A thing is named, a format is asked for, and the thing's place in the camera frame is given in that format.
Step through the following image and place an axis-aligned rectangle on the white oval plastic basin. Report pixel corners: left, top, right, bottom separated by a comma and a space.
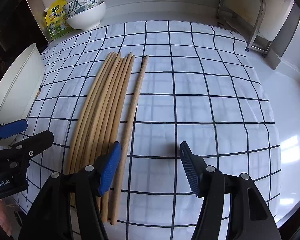
0, 44, 45, 124

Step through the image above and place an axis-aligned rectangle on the white checked cloth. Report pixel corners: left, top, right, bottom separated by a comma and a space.
14, 21, 281, 239

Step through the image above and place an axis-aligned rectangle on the yellow detergent refill pouch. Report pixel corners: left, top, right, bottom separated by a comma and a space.
45, 0, 72, 40

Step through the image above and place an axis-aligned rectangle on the large white ceramic bowl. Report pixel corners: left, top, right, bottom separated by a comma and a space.
66, 1, 106, 31

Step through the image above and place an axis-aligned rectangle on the blue patterned bowl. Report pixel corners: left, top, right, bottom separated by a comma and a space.
63, 0, 102, 17

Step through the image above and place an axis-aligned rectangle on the metal folding rack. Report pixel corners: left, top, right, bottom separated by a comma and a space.
216, 0, 271, 57

